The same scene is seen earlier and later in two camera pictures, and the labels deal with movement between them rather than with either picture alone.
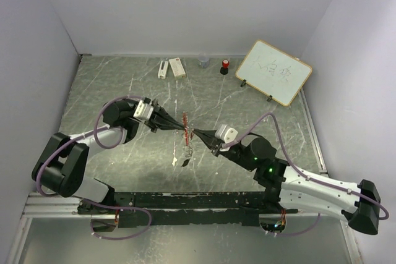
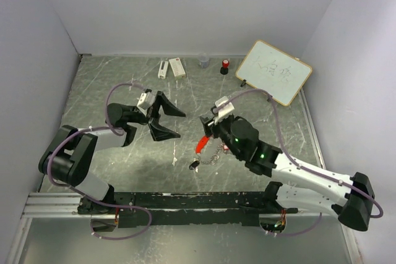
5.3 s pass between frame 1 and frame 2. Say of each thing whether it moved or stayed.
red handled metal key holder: moved
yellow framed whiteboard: stayed
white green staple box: stayed
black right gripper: moved
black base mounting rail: stayed
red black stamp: stayed
